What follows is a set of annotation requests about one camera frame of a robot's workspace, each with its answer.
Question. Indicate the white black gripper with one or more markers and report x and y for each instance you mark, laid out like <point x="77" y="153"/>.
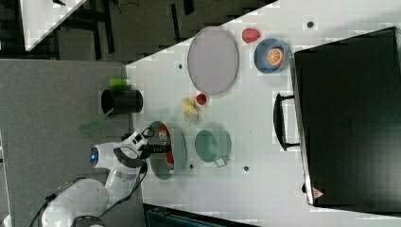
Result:
<point x="136" y="146"/>

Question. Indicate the red ketchup bottle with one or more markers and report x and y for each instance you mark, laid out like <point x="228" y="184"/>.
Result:
<point x="165" y="138"/>

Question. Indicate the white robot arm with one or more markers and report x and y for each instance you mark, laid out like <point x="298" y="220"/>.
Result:
<point x="123" y="165"/>

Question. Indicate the green oval strainer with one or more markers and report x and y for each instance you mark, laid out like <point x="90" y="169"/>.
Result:
<point x="158" y="161"/>

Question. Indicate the yellow toy banana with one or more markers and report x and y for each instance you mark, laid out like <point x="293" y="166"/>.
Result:
<point x="189" y="107"/>

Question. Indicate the black cylindrical container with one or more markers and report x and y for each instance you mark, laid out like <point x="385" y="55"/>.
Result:
<point x="121" y="102"/>

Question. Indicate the red toy strawberry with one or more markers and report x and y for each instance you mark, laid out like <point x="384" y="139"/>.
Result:
<point x="201" y="99"/>

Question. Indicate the green spatula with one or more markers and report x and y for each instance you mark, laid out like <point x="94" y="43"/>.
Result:
<point x="96" y="124"/>

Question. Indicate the dark blue crate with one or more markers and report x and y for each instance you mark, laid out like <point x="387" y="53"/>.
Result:
<point x="158" y="216"/>

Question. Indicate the green bottle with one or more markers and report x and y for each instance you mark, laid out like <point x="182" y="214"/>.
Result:
<point x="119" y="82"/>

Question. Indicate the round grey plate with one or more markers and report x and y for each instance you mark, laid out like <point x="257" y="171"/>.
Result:
<point x="212" y="61"/>

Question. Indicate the blue bowl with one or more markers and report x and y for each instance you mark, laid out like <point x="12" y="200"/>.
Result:
<point x="260" y="56"/>

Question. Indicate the red toy fruit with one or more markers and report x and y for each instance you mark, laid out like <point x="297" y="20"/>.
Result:
<point x="250" y="35"/>

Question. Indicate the toy orange half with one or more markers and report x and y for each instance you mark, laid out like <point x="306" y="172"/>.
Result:
<point x="276" y="57"/>

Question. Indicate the white side table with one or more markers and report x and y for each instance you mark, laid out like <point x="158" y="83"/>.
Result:
<point x="41" y="17"/>

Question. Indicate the black toaster oven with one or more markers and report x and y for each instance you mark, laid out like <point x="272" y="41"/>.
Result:
<point x="347" y="97"/>

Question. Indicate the green cup with handle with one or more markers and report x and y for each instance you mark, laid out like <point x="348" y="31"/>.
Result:
<point x="213" y="146"/>

